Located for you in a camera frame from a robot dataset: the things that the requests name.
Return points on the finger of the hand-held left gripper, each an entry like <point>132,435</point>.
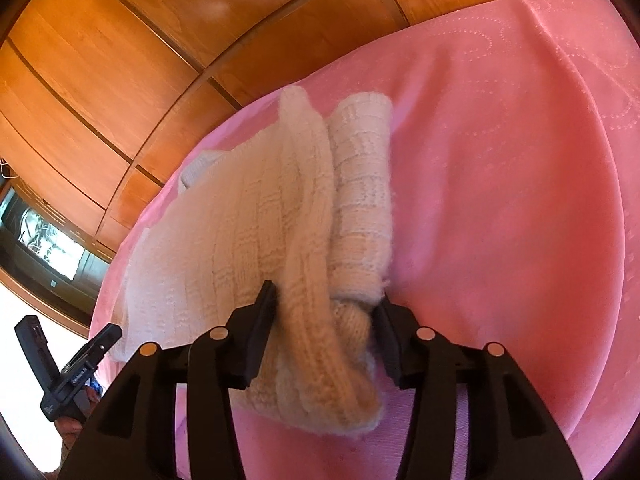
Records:
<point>32,350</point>
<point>95,347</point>

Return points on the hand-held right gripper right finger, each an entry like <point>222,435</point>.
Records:
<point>387,335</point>

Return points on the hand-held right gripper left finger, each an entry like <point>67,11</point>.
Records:
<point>260,330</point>

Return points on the white knit sweater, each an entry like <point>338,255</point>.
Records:
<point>240,240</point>

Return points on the person's left hand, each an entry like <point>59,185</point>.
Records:
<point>70,425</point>

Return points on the television screen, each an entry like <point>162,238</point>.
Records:
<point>45,245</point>

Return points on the pink bedspread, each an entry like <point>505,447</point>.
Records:
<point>500,185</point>

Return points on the wooden wardrobe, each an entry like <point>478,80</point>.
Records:
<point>110,60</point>

